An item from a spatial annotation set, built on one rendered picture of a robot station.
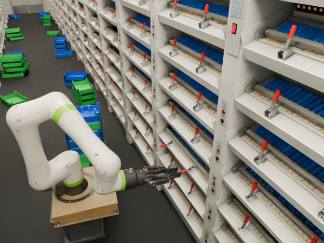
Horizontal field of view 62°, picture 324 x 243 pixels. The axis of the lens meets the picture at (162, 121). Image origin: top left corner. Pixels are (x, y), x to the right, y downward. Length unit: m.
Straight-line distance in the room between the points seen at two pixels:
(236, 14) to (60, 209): 1.33
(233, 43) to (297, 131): 0.36
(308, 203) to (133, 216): 1.35
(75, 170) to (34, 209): 0.73
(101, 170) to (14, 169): 1.65
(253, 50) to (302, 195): 0.48
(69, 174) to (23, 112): 0.49
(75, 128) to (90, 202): 0.57
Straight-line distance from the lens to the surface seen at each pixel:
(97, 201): 1.66
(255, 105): 1.00
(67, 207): 1.68
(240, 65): 1.00
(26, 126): 1.32
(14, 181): 2.58
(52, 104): 1.34
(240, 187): 1.22
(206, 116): 1.28
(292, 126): 0.91
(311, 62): 0.84
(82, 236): 1.95
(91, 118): 2.32
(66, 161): 1.59
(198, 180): 1.51
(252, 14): 0.97
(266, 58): 0.90
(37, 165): 1.49
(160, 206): 2.10
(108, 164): 1.11
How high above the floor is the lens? 1.57
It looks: 31 degrees down
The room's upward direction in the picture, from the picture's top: straight up
